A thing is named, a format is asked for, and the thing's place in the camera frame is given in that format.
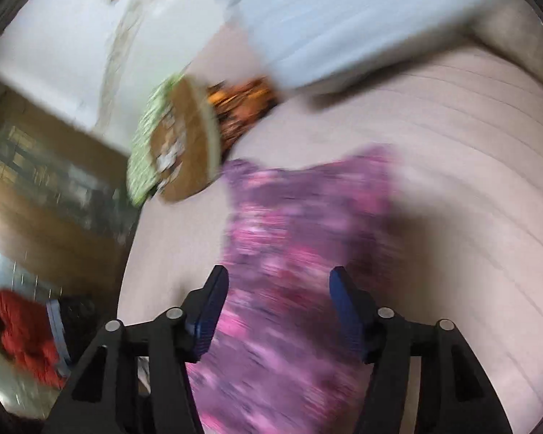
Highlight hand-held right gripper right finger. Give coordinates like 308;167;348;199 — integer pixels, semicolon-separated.
329;266;514;434

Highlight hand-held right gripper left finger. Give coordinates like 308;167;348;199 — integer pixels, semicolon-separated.
41;264;231;434

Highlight purple floral garment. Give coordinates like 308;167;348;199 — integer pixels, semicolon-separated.
185;145;403;434

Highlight green checked pillow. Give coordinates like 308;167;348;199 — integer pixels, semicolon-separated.
127;75;186;206

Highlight wooden glass door cabinet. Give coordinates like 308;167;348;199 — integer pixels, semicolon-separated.
0;72;141;299

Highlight brown bear print cushion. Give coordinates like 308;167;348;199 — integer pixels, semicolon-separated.
149;77;222;202

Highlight orange patterned cloth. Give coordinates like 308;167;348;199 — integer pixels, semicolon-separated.
206;77;279;159

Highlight light blue pillow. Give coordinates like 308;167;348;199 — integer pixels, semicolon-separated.
199;0;510;95

